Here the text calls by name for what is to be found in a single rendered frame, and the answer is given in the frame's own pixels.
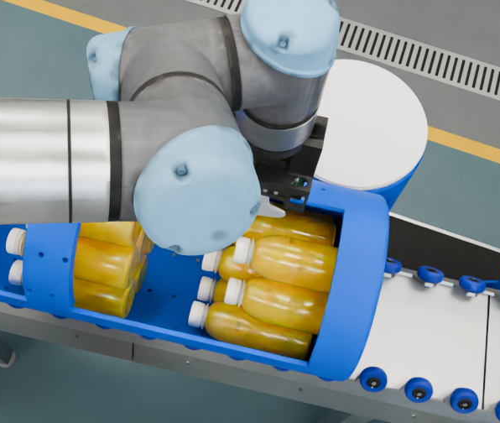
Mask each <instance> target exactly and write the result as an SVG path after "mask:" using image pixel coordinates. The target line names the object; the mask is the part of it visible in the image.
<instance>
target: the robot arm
mask: <svg viewBox="0 0 500 423"><path fill-rule="evenodd" d="M340 25H341V20H340V14H339V8H338V7H337V6H336V3H335V2H334V0H247V1H246V3H245V6H244V7H243V9H242V13H235V14H228V15H224V16H223V17H218V18H207V19H201V20H194V21H188V22H181V23H169V24H162V25H155V26H148V27H142V28H139V27H137V26H132V27H128V28H126V29H125V30H123V31H117V32H113V33H108V34H99V35H97V36H95V37H93V38H92V39H91V40H90V41H89V43H88V45H87V47H86V55H87V61H88V66H89V72H90V78H91V86H92V90H93V95H94V98H95V100H71V99H42V98H12V97H0V225H8V224H45V223H81V222H117V221H119V222H139V223H140V225H141V226H142V227H143V230H144V231H145V233H146V234H147V236H148V237H149V238H150V239H151V240H152V241H153V242H154V243H155V244H157V245H158V246H159V247H161V248H167V249H168V250H172V251H174V252H176V253H177V254H181V255H202V254H207V253H213V252H215V251H218V250H220V249H223V248H225V247H227V246H229V245H231V244H232V243H234V242H236V241H237V240H238V239H239V238H240V237H241V236H242V235H243V234H244V233H245V232H246V231H247V230H248V229H249V228H250V227H251V225H252V223H253V221H254V219H255V217H256V215H259V216H266V217H284V216H285V211H283V210H282V209H280V208H278V207H276V206H274V205H272V204H270V203H269V197H270V198H272V199H275V200H280V201H284V207H283V209H288V210H291V211H296V212H304V209H305V206H306V203H307V201H308V198H309V195H310V189H311V185H312V180H313V177H314V174H315V170H316V167H317V165H318V162H319V159H320V155H321V152H322V149H323V145H324V141H325V135H326V129H327V124H328V120H329V118H328V117H322V116H318V115H317V113H318V111H319V107H320V101H321V98H322V95H323V92H324V89H325V86H326V81H327V78H328V75H329V72H330V69H331V67H332V66H333V65H334V62H335V59H336V47H337V43H338V39H339V30H340ZM305 182H307V185H305V186H304V183H305ZM302 197H304V201H303V204H302V206H301V205H297V204H293V203H289V201H290V199H292V200H293V199H296V200H300V201H301V198H302Z"/></svg>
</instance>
